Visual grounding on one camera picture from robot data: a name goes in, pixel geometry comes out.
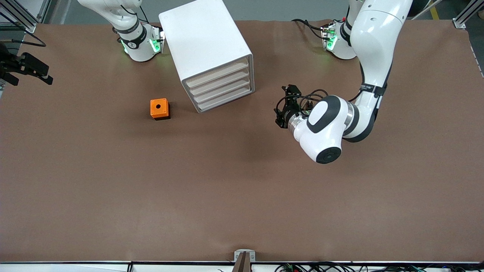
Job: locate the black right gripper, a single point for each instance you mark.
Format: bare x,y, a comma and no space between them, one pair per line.
8,65

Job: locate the white table edge rail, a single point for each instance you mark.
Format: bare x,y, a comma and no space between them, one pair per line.
75,267

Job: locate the orange button enclosure box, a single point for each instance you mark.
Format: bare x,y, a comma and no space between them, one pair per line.
159,107

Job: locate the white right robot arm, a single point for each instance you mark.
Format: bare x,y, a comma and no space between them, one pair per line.
140,45

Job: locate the grey table edge bracket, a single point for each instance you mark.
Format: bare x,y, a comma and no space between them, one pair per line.
251,257

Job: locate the base connector box green light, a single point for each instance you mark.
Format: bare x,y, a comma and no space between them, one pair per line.
157,41
329,37

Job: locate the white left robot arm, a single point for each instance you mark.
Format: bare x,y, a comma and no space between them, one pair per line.
374,37

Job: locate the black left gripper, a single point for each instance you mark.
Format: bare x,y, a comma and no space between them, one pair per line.
288,112

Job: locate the aluminium frame post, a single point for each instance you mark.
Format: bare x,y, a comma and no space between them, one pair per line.
28,25
459,23

